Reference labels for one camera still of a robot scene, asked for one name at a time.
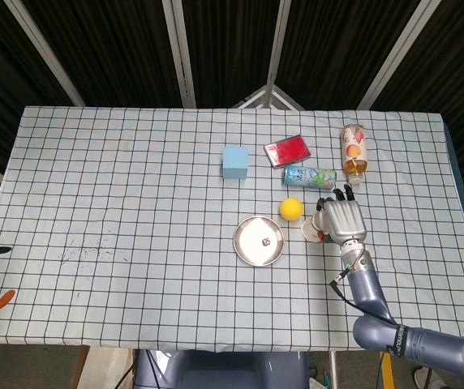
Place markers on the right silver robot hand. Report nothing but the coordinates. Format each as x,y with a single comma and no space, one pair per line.
345,221

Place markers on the white paper cup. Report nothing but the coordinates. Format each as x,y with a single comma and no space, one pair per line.
309,231

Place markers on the white die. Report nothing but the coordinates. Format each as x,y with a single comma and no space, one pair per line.
265,242

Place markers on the round steel plate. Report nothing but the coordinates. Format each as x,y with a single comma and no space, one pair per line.
250,247

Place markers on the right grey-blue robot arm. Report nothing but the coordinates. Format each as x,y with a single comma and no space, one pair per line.
368,287

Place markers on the yellow foam ball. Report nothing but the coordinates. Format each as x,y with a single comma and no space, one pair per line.
291,209

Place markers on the light blue beverage can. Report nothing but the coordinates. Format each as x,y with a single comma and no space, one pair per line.
309,178

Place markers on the peach juice bottle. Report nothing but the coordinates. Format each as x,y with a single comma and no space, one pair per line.
353,154

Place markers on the red ink pad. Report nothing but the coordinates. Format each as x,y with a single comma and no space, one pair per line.
289,150

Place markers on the light blue cube block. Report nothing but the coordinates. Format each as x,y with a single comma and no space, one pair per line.
235,162

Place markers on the brown cardboard box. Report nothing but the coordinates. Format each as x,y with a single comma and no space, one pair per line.
81,368

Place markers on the metal table leg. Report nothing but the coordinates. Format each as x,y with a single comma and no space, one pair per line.
332,368

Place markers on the white triangular partition foot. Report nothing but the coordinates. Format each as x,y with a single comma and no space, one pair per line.
254,96

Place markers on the checked light blue tablecloth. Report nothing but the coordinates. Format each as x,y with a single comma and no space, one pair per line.
134,223

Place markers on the dark partition panel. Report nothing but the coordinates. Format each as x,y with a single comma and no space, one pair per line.
228,40
459,73
5,81
114,52
337,52

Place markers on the grey-blue robot torso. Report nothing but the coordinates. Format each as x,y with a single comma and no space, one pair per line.
224,373

